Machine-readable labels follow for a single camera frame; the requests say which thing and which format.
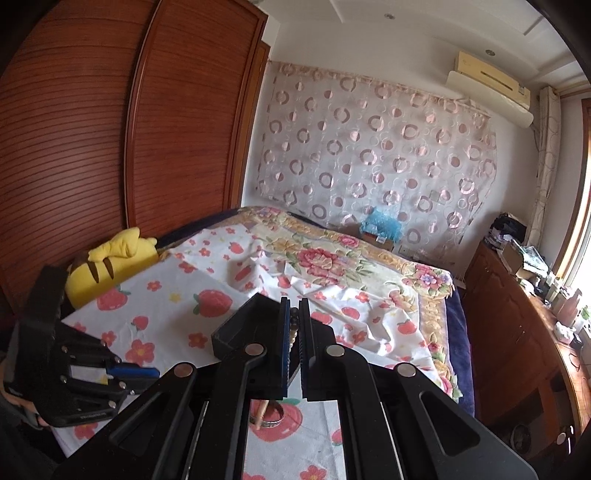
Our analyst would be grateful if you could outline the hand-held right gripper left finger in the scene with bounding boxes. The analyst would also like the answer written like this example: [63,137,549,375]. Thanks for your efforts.
[51,295,293,480]

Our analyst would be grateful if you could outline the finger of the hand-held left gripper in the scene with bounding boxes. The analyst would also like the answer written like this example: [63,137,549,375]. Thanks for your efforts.
[60,376,139,409]
[58,330,161,380]

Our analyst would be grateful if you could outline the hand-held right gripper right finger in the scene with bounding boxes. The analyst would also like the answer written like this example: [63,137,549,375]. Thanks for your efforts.
[299,298,541,480]

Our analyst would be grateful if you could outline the dark beaded bracelet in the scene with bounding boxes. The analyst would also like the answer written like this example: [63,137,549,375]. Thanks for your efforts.
[288,308,302,398]

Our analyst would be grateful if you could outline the silver bangle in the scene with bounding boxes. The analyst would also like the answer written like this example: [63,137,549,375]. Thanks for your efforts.
[249,401,288,431]

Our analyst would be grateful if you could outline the strawberry print bed sheet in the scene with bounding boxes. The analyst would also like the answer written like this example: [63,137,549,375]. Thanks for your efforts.
[51,226,444,480]

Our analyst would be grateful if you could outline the floral blanket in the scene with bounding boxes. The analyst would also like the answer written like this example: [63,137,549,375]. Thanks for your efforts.
[185,205,465,402]

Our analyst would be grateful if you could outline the yellow plush toy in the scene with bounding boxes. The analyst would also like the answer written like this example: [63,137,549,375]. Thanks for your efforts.
[65,226,160,310]

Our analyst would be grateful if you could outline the small cardboard box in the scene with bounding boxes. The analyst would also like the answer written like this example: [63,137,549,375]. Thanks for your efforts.
[358,228,398,254]

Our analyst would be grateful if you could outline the blue plastic bag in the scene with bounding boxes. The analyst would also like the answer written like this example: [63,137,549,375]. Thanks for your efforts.
[360,206,402,241]

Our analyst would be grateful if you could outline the dark blue bed sheet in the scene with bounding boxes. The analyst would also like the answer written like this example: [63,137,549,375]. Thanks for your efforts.
[441,272,477,418]

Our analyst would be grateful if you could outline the brown wooden cabinet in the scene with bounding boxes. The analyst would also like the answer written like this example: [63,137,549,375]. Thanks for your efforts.
[462,240,591,446]

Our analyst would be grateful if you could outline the circle-patterned sheer curtain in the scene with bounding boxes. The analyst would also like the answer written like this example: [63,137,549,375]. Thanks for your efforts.
[240,60,499,266]

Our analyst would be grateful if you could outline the open cardboard box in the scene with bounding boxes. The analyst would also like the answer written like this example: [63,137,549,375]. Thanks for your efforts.
[501,240,529,274]

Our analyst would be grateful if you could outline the brown wooden wardrobe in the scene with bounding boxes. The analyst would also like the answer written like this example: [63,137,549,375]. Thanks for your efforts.
[0,0,272,305]

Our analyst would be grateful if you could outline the pile of dark clothes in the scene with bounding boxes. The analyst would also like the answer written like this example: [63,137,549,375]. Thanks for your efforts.
[489,212,528,246]

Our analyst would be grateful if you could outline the beige window curtain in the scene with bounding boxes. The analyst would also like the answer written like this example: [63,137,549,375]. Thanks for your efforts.
[526,85,562,252]

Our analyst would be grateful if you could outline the window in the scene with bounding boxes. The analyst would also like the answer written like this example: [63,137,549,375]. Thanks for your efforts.
[551,90,591,308]

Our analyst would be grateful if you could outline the cream wall air conditioner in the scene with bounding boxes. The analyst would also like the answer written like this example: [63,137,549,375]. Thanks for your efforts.
[445,51,535,129]

